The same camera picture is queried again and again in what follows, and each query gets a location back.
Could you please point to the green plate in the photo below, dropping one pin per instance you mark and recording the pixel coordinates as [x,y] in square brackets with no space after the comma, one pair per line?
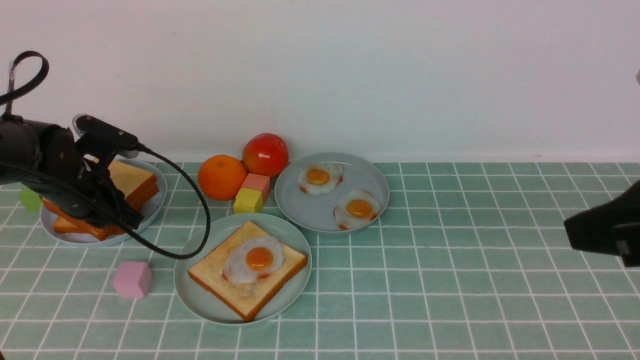
[205,305]

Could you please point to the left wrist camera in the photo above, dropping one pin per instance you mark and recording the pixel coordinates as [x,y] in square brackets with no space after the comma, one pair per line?
[103,140]

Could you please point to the red apple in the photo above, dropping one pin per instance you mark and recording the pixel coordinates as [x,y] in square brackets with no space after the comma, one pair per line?
[266,154]

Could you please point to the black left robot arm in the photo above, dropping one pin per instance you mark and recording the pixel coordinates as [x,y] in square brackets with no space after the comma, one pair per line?
[10,153]

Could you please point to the light blue bread plate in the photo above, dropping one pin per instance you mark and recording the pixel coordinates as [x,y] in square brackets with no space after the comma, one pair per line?
[149,210]

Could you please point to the grey plate with eggs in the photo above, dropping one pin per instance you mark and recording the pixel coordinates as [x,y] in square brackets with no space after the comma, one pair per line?
[315,212]

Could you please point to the green cube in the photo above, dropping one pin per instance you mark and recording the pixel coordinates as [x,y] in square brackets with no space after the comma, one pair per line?
[30,200]

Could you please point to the fried egg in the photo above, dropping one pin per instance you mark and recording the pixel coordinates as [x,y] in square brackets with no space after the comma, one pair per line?
[355,209]
[255,259]
[320,178]

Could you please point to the salmon pink cube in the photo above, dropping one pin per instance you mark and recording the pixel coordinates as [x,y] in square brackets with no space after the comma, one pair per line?
[258,182]

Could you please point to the orange fruit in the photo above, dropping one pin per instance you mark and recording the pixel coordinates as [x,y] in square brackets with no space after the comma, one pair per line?
[221,177]

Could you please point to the toast slice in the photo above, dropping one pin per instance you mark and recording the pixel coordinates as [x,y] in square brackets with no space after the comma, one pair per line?
[139,199]
[246,300]
[129,179]
[62,225]

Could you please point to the yellow cube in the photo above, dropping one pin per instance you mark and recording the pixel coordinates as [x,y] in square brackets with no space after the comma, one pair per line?
[248,201]

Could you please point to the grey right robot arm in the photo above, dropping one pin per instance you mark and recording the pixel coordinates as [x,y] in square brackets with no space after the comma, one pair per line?
[612,228]

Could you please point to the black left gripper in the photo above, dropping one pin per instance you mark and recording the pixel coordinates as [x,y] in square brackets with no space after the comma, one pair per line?
[79,185]

